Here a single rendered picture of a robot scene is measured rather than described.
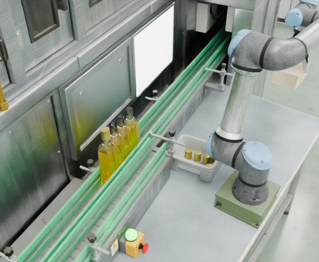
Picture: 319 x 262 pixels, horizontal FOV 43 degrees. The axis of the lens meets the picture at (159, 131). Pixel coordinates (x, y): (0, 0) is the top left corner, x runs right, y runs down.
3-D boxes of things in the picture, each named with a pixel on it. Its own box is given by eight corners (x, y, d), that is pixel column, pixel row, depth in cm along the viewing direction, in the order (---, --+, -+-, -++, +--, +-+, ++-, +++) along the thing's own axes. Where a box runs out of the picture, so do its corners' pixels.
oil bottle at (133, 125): (129, 151, 181) (127, 112, 168) (140, 155, 179) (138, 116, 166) (123, 158, 177) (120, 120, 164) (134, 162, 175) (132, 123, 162)
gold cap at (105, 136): (107, 133, 153) (106, 125, 150) (112, 138, 151) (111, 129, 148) (99, 138, 151) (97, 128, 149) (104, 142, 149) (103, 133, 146)
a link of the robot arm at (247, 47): (231, 174, 160) (268, 38, 136) (200, 158, 168) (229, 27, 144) (244, 164, 169) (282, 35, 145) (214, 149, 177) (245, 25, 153)
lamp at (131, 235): (129, 230, 154) (129, 225, 152) (139, 234, 153) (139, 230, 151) (123, 239, 151) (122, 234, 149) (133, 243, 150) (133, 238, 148)
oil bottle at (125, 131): (121, 158, 177) (118, 119, 164) (133, 162, 175) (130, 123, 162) (115, 166, 173) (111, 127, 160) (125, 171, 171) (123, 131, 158)
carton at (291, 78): (306, 75, 200) (310, 62, 196) (294, 90, 190) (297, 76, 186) (283, 68, 206) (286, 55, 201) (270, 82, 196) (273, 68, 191)
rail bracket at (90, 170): (85, 177, 169) (81, 153, 161) (99, 182, 167) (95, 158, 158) (79, 183, 166) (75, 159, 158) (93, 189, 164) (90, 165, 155)
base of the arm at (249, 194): (275, 191, 169) (279, 173, 163) (255, 211, 161) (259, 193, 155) (244, 174, 177) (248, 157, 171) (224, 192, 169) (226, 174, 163)
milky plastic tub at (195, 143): (182, 146, 203) (182, 132, 197) (224, 159, 195) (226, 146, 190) (166, 167, 191) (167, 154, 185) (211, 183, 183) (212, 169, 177)
